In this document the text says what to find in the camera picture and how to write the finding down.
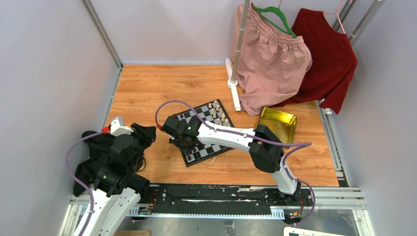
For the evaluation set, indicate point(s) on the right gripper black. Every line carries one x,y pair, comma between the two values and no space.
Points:
174,140

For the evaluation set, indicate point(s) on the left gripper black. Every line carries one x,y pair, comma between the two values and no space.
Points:
147,133

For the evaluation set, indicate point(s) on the dark chess piece cluster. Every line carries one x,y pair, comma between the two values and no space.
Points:
193,155

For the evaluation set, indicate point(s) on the black white chess board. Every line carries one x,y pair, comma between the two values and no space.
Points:
206,151

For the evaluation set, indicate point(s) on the yellow transparent piece tray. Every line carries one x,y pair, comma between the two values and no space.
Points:
282,124

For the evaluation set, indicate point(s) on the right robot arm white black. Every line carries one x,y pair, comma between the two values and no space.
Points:
263,146

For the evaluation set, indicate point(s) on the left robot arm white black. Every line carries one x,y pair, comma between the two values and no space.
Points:
105,214

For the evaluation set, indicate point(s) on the row of light chess pieces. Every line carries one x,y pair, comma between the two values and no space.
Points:
216,113

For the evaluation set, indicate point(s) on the black cloth heap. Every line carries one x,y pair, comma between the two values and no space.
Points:
105,175

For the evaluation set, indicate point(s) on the white clothes rack stand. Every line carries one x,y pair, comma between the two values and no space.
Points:
232,65

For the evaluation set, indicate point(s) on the pink hanging shorts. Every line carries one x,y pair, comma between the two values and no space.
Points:
271,65

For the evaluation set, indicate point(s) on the dark red hanging shirt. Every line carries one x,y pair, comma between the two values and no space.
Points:
333,62

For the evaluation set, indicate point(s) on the pink clothes hanger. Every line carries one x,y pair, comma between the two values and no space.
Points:
336,12

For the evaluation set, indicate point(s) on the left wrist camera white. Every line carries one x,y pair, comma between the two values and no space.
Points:
118,126

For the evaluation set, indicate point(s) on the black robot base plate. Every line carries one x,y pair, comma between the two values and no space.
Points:
224,201

